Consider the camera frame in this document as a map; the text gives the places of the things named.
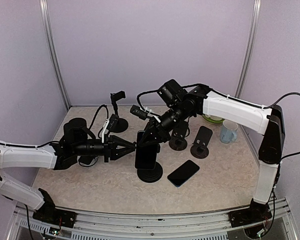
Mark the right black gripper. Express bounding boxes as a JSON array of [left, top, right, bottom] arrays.
[[140, 101, 193, 147]]

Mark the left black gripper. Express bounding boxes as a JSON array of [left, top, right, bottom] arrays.
[[73, 133, 134, 162]]

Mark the teal phone black screen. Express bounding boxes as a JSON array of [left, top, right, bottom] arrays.
[[135, 131, 157, 170]]

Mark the black pole phone stand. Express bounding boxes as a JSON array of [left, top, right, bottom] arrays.
[[137, 162, 163, 183], [110, 90, 128, 133]]

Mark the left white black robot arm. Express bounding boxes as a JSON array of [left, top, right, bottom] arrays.
[[0, 117, 136, 223]]

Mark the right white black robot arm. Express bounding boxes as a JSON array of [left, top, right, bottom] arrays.
[[138, 79, 285, 222]]

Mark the black folding stand left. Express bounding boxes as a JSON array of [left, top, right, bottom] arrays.
[[169, 121, 188, 151]]

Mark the black folding stand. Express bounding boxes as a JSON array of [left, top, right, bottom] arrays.
[[169, 121, 188, 151], [190, 126, 213, 159]]

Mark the phone in white case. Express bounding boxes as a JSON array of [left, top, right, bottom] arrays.
[[78, 156, 99, 168]]

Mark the black folding stand right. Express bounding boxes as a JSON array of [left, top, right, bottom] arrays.
[[190, 126, 213, 159]]

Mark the blue phone black screen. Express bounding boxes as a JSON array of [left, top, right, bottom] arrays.
[[167, 160, 200, 187]]

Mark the green saucer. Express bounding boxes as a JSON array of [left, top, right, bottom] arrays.
[[202, 114, 224, 124]]

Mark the cream ceramic mug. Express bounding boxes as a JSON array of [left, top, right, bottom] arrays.
[[204, 114, 222, 121]]

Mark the light blue mug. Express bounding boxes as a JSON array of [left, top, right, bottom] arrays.
[[219, 119, 239, 144]]

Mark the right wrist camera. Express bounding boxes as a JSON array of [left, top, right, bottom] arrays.
[[130, 105, 160, 122]]

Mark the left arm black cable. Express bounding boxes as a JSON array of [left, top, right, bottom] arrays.
[[0, 104, 109, 166]]

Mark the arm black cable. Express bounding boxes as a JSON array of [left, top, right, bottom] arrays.
[[0, 104, 109, 166], [136, 83, 300, 161]]

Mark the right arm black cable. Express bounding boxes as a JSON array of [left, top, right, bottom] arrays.
[[136, 83, 300, 161]]

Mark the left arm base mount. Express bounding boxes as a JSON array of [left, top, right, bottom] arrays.
[[33, 206, 77, 229]]

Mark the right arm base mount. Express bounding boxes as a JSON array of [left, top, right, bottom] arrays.
[[228, 208, 272, 228]]

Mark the front aluminium rail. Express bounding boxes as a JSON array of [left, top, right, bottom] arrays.
[[5, 198, 300, 240]]

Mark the left aluminium frame post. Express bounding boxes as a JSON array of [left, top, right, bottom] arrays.
[[39, 0, 71, 111]]

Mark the aluminium frame post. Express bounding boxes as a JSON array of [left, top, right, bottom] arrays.
[[39, 0, 71, 111], [235, 0, 261, 98]]

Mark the right aluminium frame post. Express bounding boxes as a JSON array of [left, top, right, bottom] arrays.
[[235, 0, 261, 98]]

